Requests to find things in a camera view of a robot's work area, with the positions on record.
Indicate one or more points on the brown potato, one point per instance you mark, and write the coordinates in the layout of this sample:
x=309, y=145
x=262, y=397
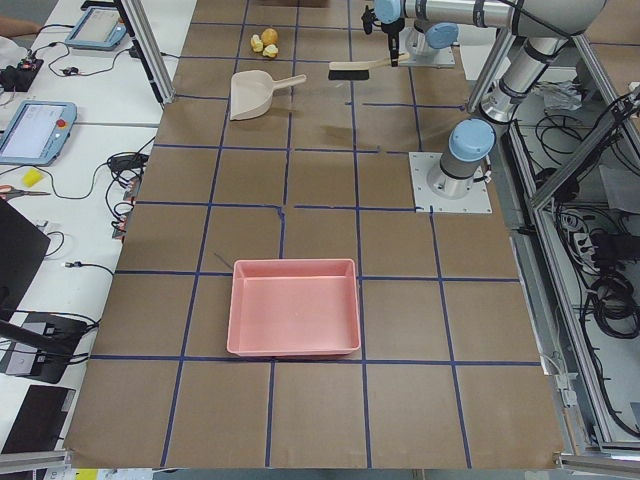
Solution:
x=269, y=36

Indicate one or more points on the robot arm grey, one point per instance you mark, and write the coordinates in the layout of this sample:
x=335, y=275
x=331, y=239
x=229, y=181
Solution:
x=437, y=36
x=530, y=35

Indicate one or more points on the aluminium frame post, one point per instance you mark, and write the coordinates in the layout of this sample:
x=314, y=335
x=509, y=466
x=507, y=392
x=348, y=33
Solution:
x=139, y=29

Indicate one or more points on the blue teach pendant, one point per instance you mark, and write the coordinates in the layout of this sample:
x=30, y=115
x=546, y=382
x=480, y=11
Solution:
x=37, y=132
x=99, y=28

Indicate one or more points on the pink plastic bin left side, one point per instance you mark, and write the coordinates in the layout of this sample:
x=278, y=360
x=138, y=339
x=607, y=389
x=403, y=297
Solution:
x=293, y=308

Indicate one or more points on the black monitor stand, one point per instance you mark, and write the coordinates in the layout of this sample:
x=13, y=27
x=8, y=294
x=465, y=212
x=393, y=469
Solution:
x=41, y=344

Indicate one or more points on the yellow sponge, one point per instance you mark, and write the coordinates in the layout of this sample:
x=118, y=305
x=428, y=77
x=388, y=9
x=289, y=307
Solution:
x=32, y=177

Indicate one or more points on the blue teach pendant near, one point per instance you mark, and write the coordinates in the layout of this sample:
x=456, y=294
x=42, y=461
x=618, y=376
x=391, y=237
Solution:
x=37, y=132

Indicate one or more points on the white plastic dustpan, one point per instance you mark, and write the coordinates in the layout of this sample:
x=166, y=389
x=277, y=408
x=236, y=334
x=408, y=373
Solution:
x=251, y=92

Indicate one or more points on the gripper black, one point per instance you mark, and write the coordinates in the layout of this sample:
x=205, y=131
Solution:
x=393, y=39

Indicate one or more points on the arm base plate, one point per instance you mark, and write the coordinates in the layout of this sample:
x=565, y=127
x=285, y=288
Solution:
x=432, y=58
x=435, y=192

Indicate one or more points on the blue teach pendant far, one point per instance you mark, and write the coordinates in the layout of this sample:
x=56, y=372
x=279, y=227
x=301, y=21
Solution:
x=99, y=28

